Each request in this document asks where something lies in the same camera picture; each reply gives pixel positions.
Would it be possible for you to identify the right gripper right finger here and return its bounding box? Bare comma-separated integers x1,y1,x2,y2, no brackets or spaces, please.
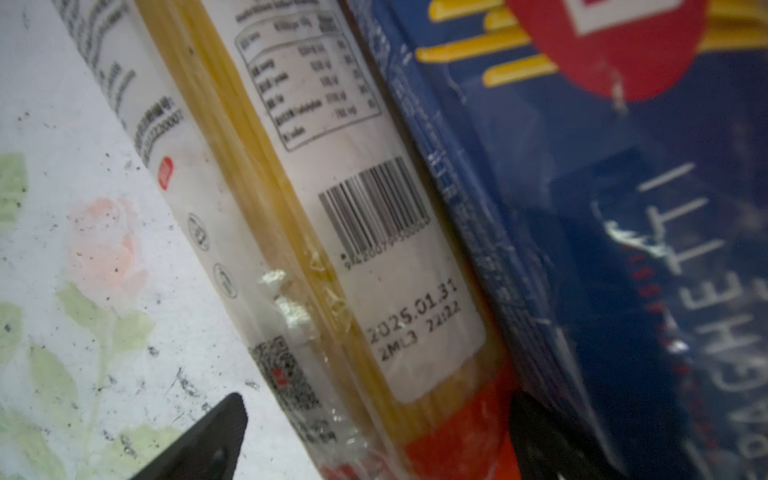
508,391,625,480

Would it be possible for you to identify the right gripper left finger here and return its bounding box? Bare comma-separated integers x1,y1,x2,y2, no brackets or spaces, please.
133,392,248,480

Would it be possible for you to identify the blue Barilla spaghetti box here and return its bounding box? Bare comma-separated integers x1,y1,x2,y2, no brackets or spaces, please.
348,1,767,479

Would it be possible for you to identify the red spaghetti bag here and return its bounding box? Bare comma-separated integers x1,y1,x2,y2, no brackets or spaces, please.
55,1,519,479

